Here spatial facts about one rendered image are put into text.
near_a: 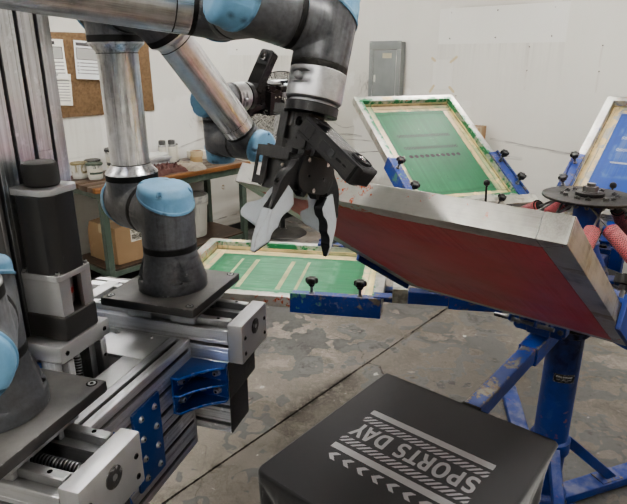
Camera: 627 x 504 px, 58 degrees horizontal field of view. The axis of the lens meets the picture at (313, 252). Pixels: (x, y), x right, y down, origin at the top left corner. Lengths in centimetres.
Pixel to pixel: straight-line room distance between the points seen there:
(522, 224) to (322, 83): 31
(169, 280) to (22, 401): 45
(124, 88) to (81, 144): 359
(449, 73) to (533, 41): 83
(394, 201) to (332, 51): 24
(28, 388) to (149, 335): 44
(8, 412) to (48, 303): 28
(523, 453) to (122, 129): 110
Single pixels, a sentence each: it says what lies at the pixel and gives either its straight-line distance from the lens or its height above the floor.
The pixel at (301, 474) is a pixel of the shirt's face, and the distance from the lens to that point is 121.
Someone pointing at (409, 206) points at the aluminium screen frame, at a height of 154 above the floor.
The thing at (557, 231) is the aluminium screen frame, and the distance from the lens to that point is 74.
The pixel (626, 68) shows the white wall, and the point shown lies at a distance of 540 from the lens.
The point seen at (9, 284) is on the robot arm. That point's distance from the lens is 85.
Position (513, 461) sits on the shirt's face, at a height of 95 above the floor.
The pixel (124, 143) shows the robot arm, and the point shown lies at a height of 157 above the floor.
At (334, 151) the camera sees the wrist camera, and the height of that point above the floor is 163.
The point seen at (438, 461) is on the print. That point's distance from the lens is 126.
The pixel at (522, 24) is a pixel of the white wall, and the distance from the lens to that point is 566.
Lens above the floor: 174
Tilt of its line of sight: 19 degrees down
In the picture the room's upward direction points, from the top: straight up
